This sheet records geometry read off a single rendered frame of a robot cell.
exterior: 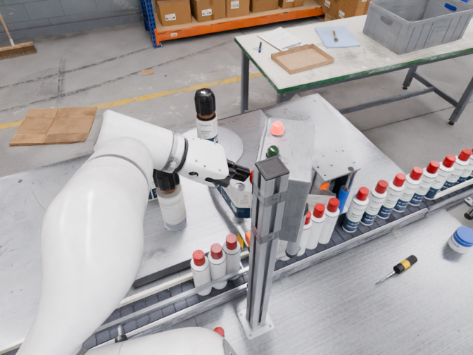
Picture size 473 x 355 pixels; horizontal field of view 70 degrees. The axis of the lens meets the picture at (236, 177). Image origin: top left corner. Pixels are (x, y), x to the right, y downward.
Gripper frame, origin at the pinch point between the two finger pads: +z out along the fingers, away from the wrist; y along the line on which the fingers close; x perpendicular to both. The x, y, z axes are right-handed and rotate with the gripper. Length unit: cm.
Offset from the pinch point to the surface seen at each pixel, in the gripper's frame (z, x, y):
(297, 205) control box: 2.4, -10.6, -16.7
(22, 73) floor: -81, 215, 312
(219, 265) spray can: 10.3, 29.1, -6.3
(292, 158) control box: -1.1, -16.0, -11.0
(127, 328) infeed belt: -6, 57, -14
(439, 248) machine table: 89, 4, -2
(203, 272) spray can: 6.7, 32.3, -7.4
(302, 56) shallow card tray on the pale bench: 89, 11, 149
